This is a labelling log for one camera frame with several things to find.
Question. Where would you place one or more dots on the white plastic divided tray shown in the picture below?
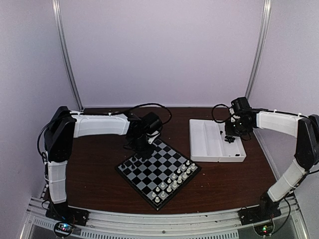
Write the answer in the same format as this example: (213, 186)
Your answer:
(206, 142)

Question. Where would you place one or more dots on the front aluminium rail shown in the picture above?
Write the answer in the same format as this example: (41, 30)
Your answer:
(210, 225)

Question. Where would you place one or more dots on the black white chessboard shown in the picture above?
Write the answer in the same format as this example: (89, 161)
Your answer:
(162, 153)

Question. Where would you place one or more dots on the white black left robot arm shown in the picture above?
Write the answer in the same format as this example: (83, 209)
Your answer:
(67, 126)

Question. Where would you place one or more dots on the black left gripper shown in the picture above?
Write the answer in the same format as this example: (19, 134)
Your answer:
(145, 154)

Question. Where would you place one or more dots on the left aluminium frame post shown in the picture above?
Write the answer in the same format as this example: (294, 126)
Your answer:
(65, 53)

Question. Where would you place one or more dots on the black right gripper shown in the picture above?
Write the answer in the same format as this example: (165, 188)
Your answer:
(229, 131)

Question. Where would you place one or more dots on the aluminium frame post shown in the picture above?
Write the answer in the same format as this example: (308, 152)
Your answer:
(264, 26)
(65, 53)

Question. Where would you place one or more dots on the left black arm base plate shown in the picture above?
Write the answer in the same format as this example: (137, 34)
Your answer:
(64, 213)

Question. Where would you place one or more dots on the right aluminium frame post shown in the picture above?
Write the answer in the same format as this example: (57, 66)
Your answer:
(264, 26)

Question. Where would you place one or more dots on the white chess piece row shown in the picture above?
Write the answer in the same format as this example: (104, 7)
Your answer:
(167, 180)

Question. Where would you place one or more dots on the pile of black chess pieces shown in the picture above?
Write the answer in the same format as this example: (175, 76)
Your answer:
(231, 145)

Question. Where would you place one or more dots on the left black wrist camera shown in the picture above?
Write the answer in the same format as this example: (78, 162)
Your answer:
(151, 123)

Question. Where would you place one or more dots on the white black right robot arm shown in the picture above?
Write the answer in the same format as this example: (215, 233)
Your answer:
(290, 140)

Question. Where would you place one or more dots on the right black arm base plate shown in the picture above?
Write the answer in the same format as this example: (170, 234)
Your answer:
(264, 211)

